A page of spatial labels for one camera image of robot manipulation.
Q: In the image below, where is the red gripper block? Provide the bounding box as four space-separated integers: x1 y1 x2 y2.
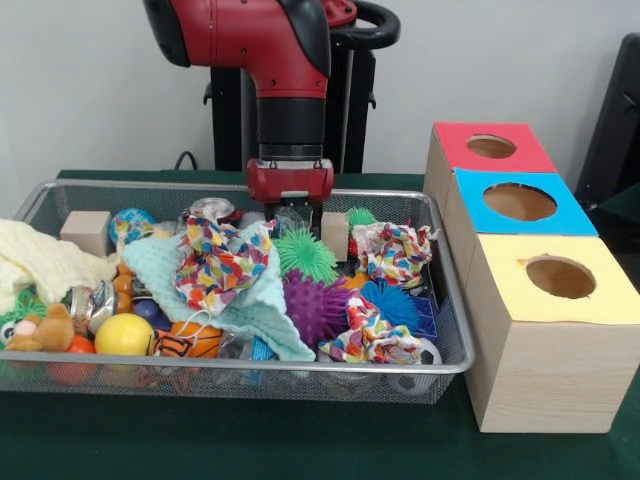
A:
246 156 335 237

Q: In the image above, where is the green spiky ball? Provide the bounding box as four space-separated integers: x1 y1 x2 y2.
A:
272 228 341 287

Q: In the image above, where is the colourful patterned cloth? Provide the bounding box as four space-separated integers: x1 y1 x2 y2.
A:
175 215 274 317
348 220 439 289
318 293 423 364

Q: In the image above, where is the shallow clear mesh bin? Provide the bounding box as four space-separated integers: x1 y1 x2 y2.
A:
0 178 476 406

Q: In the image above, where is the wooden three-hole box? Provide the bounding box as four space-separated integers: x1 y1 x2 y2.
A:
422 121 640 434

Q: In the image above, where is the purple spiky ball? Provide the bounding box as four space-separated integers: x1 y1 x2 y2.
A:
283 270 356 349

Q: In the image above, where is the mint green cloth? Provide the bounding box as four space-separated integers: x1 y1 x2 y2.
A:
120 225 319 363

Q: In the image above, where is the blue spiky ball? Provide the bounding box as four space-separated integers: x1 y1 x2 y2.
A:
360 280 421 334

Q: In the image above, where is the blue globe ball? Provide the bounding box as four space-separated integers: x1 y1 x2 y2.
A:
110 208 159 251

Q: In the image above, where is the yellow ball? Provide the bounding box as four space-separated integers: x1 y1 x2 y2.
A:
94 313 155 358

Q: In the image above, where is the wooden cube block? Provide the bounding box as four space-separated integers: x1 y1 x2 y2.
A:
60 210 115 258

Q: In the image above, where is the dark green table cloth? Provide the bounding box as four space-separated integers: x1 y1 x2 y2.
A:
0 168 640 480

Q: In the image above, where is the cream yellow cloth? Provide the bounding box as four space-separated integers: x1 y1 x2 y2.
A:
0 219 119 316

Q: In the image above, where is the black chair back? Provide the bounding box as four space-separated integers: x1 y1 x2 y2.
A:
575 33 640 236

